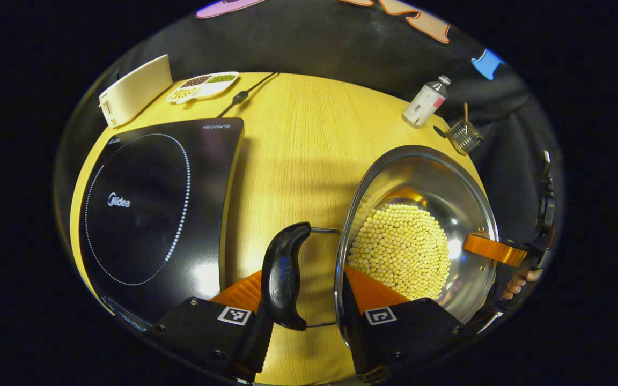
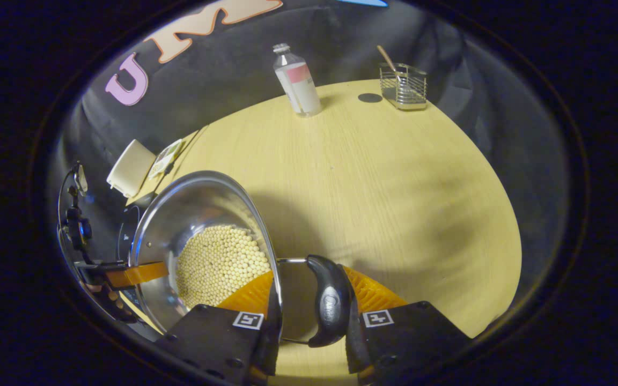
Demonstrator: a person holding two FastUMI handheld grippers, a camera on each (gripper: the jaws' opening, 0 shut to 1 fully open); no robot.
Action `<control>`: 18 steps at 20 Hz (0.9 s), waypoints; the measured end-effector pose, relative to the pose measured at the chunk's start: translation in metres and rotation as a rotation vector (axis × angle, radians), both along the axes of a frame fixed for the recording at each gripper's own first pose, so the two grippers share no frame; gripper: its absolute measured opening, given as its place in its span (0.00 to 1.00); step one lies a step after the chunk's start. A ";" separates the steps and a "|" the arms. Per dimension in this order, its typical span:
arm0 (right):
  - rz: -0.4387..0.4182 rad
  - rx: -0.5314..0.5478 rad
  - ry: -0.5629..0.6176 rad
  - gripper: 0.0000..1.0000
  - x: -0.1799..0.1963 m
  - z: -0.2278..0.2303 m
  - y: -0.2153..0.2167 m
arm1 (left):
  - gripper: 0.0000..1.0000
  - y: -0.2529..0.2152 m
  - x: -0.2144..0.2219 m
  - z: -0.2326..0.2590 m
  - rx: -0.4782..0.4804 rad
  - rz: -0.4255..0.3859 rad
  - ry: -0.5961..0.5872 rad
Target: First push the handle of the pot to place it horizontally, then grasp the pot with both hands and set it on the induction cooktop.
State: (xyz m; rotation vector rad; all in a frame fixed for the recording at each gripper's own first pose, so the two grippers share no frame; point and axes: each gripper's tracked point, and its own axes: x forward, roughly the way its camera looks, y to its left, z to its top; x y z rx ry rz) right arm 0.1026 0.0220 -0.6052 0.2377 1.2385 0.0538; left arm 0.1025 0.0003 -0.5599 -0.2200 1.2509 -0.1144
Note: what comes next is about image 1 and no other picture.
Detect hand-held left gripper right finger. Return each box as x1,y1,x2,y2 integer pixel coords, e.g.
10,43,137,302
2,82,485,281
341,265,465,376

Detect small clear white-label bottle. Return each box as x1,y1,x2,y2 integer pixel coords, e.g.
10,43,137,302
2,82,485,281
401,75,452,130

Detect black induction cooktop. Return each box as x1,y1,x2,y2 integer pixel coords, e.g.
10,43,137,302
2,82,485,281
77,117,246,334

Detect yellow soybeans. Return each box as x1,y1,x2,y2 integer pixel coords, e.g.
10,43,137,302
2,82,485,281
346,203,452,301

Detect white toaster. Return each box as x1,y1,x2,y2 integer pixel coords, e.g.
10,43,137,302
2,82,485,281
99,54,174,128

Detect black power cord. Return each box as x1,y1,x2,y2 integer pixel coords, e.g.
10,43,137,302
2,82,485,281
216,72,279,119

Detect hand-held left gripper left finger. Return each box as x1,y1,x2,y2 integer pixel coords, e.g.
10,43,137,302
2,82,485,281
145,271,275,382

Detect steel pot with black handle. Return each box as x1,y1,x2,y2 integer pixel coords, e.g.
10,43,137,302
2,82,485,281
261,145,501,350

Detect small glass holder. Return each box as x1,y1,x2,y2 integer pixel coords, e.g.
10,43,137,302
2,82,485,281
446,119,485,157

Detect white divided bean dish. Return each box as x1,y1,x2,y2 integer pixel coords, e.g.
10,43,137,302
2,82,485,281
166,71,240,105

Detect black backdrop cloth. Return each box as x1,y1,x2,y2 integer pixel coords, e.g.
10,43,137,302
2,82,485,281
54,0,564,258

